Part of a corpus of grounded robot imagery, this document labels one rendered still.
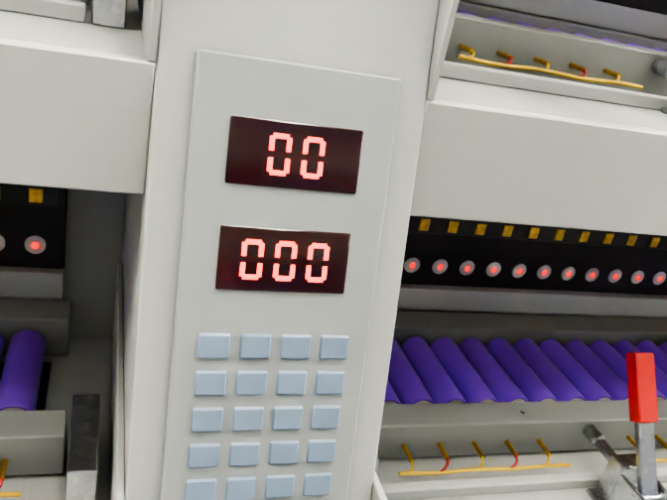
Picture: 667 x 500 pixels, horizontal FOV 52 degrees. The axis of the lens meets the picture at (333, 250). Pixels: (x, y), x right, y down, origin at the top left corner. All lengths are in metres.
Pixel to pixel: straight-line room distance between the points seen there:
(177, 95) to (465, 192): 0.12
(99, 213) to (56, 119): 0.20
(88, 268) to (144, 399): 0.20
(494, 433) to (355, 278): 0.17
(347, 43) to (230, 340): 0.11
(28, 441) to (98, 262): 0.14
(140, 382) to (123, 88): 0.10
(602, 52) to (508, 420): 0.20
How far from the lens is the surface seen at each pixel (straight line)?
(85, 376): 0.40
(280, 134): 0.23
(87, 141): 0.24
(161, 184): 0.23
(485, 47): 0.35
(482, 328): 0.47
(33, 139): 0.24
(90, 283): 0.44
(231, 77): 0.23
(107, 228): 0.44
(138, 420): 0.25
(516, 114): 0.27
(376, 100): 0.24
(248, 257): 0.23
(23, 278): 0.42
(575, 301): 0.53
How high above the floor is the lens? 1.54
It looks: 10 degrees down
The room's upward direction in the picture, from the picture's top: 7 degrees clockwise
